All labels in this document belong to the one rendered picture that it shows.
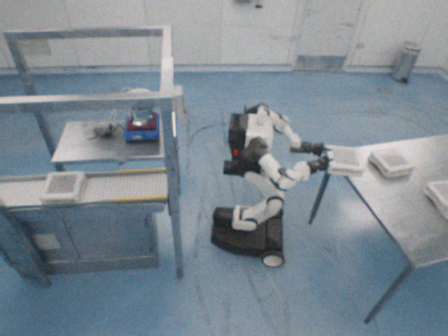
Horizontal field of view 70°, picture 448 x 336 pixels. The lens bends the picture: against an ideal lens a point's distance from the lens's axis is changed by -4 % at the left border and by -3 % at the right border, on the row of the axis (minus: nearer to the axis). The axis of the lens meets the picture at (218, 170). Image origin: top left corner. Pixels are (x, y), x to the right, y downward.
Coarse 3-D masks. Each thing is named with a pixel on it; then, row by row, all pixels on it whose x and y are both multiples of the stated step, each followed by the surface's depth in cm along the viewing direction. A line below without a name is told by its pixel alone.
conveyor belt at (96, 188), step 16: (128, 176) 232; (144, 176) 233; (160, 176) 234; (0, 192) 216; (16, 192) 217; (32, 192) 218; (96, 192) 220; (112, 192) 220; (128, 192) 221; (144, 192) 222; (160, 192) 222
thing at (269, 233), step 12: (216, 216) 284; (228, 216) 282; (240, 216) 305; (276, 216) 301; (216, 228) 291; (228, 228) 291; (264, 228) 295; (276, 228) 293; (216, 240) 288; (228, 240) 284; (240, 240) 285; (252, 240) 285; (264, 240) 285; (276, 240) 276; (240, 252) 286; (252, 252) 284
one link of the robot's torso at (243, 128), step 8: (232, 120) 223; (240, 120) 223; (248, 120) 224; (232, 128) 216; (240, 128) 216; (248, 128) 217; (256, 128) 217; (264, 128) 217; (272, 128) 224; (232, 136) 220; (240, 136) 219; (248, 136) 214; (256, 136) 214; (264, 136) 213; (272, 136) 217; (232, 144) 224; (240, 144) 218; (232, 152) 229; (240, 152) 228; (240, 160) 235; (256, 160) 230
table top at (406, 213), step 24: (384, 144) 275; (408, 144) 277; (432, 144) 278; (432, 168) 254; (360, 192) 232; (384, 192) 232; (408, 192) 233; (384, 216) 216; (408, 216) 216; (432, 216) 217; (408, 240) 201; (432, 240) 202; (432, 264) 192
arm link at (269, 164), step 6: (264, 156) 201; (270, 156) 202; (264, 162) 200; (270, 162) 199; (276, 162) 200; (264, 168) 202; (270, 168) 198; (276, 168) 197; (282, 168) 197; (270, 174) 199; (276, 174) 196; (282, 174) 195; (288, 174) 195; (294, 174) 198; (270, 180) 201; (276, 180) 198; (276, 186) 200
